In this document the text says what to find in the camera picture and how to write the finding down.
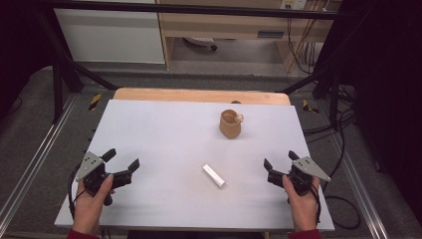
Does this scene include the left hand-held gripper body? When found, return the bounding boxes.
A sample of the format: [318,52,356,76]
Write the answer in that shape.
[75,150,115,207]

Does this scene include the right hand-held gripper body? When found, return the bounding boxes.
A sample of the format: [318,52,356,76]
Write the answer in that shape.
[287,155,332,197]

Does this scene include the white plastic tube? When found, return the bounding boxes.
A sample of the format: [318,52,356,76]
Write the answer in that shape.
[202,163,227,189]

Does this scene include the brown ceramic cup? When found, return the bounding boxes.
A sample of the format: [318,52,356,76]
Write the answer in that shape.
[219,109,245,140]

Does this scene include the person's right hand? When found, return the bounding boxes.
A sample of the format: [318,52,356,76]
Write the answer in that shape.
[282,174,321,233]

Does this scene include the person's left hand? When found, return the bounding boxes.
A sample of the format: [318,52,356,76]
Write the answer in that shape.
[71,174,115,235]

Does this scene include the yellow black floor tape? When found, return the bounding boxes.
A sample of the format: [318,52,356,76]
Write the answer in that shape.
[88,93,103,112]
[302,99,320,115]

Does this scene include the wooden table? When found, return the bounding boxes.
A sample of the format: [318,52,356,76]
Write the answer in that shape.
[112,87,293,107]

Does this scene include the white cabinet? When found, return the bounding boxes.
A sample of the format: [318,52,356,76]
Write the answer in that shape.
[54,8,166,65]

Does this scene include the black curtain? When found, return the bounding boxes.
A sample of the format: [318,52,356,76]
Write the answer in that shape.
[0,0,46,119]
[341,0,422,218]

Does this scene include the light wooden desk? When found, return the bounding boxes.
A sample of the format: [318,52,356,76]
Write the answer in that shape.
[155,0,342,71]

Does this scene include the office chair base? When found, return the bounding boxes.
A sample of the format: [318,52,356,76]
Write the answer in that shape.
[183,36,219,52]

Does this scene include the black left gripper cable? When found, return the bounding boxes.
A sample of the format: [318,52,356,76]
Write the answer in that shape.
[67,163,86,221]

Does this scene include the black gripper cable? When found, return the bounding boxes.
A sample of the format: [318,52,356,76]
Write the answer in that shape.
[310,183,323,225]
[67,163,86,221]

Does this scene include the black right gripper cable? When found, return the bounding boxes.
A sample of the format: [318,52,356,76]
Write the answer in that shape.
[310,183,323,225]

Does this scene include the black floor cables bunch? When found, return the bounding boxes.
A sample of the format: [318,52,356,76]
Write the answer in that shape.
[303,84,358,144]

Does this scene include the aluminium floor rail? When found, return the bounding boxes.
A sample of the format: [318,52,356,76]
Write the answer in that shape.
[326,131,390,239]
[0,94,80,230]

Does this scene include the black floor cable loop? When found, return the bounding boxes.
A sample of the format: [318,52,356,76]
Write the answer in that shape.
[322,194,362,231]

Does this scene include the black metal frame stand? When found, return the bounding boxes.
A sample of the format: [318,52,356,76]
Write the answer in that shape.
[34,8,119,124]
[280,49,343,132]

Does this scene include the hanging cables bundle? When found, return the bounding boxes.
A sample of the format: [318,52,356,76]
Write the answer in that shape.
[286,16,320,76]

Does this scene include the white wall socket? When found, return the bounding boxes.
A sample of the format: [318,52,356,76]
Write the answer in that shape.
[280,0,309,11]

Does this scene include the black metal frame crossbar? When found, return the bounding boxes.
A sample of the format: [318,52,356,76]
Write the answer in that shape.
[41,0,352,20]

